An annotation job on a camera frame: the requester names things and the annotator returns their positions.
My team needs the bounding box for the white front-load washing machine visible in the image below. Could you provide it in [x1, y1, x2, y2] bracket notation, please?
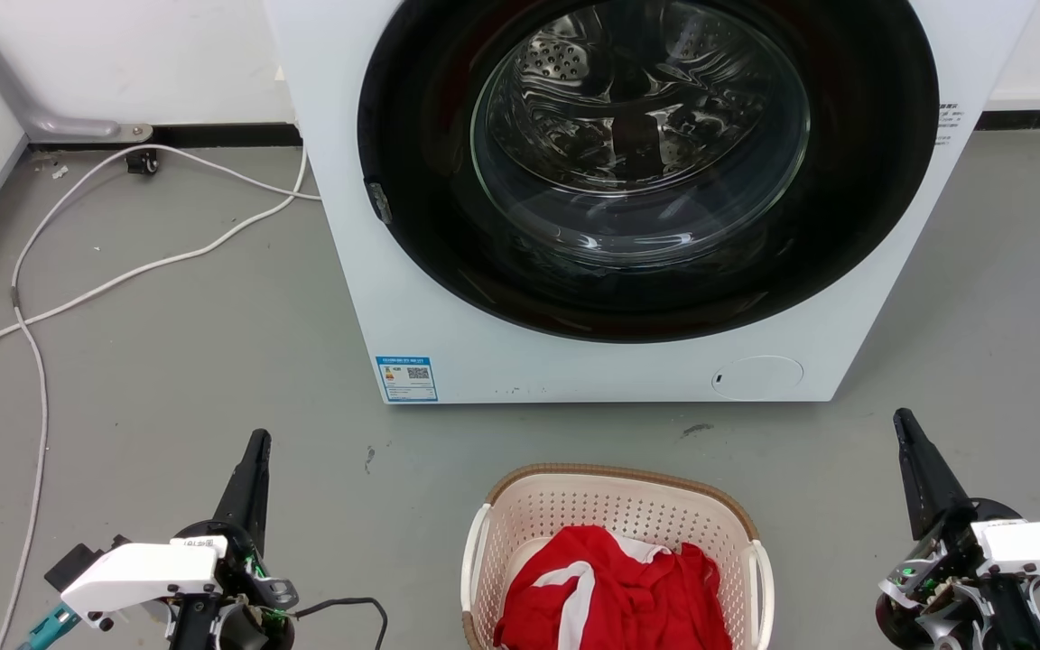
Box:
[263, 0, 1037, 404]

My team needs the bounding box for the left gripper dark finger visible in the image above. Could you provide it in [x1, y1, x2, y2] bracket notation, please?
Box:
[246, 432, 272, 556]
[212, 430, 261, 543]

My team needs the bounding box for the long thin white cable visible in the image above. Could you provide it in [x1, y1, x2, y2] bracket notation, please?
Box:
[0, 144, 322, 650]

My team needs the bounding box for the left gripper body black round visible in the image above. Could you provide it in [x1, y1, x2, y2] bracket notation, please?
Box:
[165, 519, 300, 650]

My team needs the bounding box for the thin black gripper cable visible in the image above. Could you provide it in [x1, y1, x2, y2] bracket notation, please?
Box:
[291, 597, 389, 650]

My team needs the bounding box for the red and white garment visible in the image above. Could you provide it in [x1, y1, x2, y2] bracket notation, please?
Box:
[493, 525, 734, 650]

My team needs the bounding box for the round black glass washer door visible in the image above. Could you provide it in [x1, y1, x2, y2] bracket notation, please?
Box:
[357, 0, 941, 344]

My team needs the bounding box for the steel washer drum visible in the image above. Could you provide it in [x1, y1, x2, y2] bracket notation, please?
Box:
[470, 0, 812, 272]

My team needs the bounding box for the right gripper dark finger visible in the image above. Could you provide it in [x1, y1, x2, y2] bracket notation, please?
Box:
[894, 408, 947, 541]
[905, 410, 974, 529]

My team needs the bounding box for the round white filter cover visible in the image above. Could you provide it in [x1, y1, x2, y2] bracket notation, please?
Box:
[712, 355, 805, 401]

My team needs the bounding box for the right gripper body black round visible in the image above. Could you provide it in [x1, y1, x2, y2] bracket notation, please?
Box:
[876, 497, 1040, 650]

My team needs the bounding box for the blue energy label sticker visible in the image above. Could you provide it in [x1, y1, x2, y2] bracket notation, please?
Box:
[376, 356, 439, 403]

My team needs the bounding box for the thick white hose cable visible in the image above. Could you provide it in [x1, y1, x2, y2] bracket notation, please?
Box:
[0, 144, 309, 400]

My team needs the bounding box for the cream perforated laundry basket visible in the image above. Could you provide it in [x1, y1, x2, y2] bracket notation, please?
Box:
[460, 463, 775, 650]

